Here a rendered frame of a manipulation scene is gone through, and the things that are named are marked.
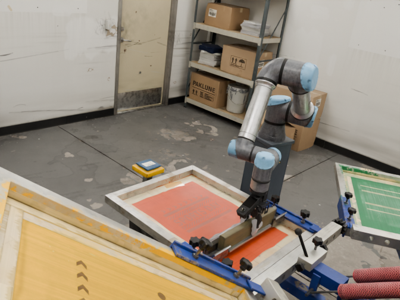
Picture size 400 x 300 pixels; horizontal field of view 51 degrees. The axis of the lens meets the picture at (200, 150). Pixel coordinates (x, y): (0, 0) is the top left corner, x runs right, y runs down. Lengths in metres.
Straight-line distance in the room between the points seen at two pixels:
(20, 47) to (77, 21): 0.74
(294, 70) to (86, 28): 3.85
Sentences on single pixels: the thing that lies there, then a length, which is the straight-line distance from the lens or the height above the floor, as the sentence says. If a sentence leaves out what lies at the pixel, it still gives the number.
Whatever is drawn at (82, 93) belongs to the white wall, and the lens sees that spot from 5.52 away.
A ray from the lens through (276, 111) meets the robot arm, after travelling 2.22.
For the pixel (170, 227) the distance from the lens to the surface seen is 1.84.
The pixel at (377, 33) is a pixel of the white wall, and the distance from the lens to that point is 5.44.
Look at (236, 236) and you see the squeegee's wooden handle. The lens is 1.70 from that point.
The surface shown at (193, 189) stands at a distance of 2.15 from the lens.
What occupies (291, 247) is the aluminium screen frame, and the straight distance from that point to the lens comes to 1.81.
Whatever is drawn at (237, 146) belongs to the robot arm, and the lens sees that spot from 1.76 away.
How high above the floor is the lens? 1.99
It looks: 23 degrees down
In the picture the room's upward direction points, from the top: 8 degrees clockwise
